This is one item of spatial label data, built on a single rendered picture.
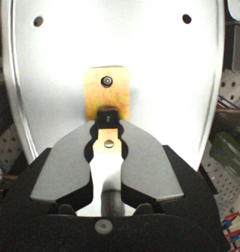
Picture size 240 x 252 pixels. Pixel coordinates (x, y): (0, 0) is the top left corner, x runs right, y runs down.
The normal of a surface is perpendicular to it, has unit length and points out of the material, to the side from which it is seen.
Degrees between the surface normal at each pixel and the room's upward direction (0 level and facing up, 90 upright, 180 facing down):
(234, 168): 78
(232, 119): 90
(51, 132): 0
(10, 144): 0
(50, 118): 0
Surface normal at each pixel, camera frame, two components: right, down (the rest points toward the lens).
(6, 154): 0.04, 0.47
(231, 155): -0.97, 0.12
